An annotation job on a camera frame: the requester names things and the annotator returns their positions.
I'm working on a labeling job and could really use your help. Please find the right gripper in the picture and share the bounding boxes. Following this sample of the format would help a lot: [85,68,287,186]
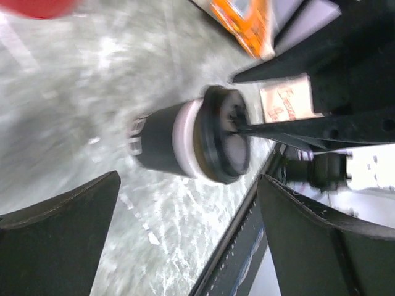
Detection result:
[230,1,394,150]

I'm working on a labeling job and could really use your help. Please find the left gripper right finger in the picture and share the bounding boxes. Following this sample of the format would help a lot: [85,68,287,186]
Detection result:
[257,175,394,295]

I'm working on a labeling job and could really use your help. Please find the orange snack packet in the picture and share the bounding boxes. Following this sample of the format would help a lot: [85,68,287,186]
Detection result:
[210,0,275,60]

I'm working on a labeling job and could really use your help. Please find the red straw holder cup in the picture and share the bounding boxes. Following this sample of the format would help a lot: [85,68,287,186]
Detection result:
[1,0,81,19]

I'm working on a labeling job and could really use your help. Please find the black paper coffee cup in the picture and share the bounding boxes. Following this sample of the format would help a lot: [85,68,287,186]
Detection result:
[127,99,203,178]

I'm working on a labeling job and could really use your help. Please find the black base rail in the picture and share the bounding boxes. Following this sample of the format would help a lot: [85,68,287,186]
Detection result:
[189,144,286,295]

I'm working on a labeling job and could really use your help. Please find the brown paper takeout bag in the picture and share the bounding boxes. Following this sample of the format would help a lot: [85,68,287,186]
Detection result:
[260,75,323,123]

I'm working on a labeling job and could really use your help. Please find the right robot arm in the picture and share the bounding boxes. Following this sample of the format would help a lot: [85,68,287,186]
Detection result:
[231,1,394,191]

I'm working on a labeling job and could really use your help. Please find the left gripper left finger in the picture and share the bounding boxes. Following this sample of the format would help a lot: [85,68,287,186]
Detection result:
[1,171,121,295]

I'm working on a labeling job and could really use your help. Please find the black coffee cup lid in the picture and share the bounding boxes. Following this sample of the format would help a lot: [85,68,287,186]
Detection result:
[199,85,251,184]

